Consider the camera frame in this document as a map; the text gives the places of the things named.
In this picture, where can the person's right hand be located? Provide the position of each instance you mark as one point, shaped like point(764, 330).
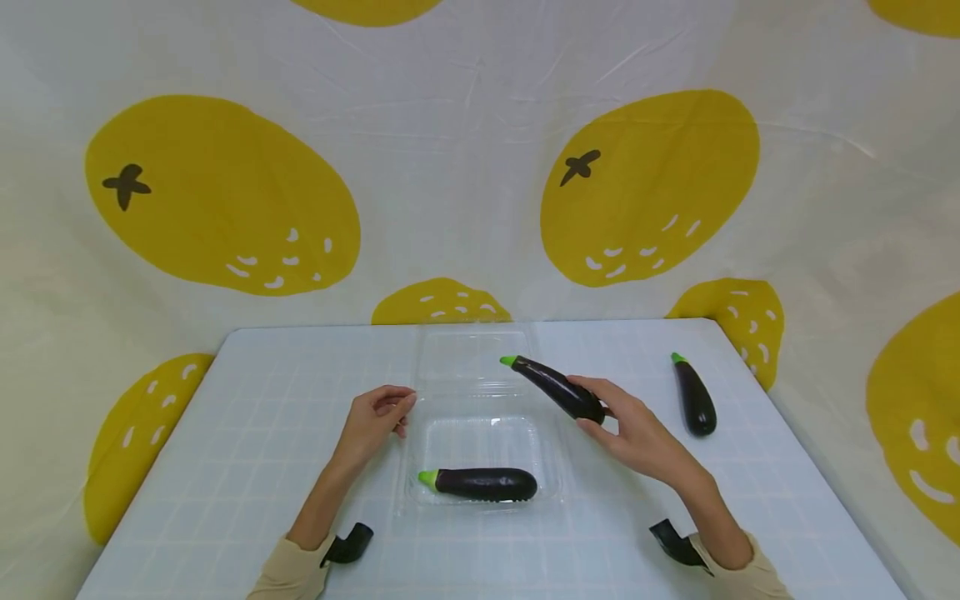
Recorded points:
point(641, 437)

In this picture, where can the person's left hand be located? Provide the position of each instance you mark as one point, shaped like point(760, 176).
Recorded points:
point(367, 429)

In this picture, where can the person's left fingers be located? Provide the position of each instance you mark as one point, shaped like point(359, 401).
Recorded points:
point(396, 403)

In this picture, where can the person's right thumb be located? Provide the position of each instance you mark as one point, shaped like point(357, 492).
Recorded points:
point(592, 386)

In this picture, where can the person's right fingers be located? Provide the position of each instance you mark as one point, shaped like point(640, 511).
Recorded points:
point(596, 430)

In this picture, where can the dark purple toy eggplant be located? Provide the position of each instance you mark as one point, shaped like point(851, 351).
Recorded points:
point(555, 387)
point(694, 400)
point(484, 484)

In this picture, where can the person's right forearm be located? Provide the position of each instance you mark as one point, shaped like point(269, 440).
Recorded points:
point(720, 533)

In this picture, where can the person's left forearm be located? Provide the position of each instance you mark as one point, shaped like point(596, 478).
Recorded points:
point(319, 525)

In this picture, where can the clear plastic clamshell container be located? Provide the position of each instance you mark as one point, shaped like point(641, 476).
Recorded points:
point(487, 433)

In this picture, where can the black wrist band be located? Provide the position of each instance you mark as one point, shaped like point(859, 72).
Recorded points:
point(349, 544)
point(675, 542)

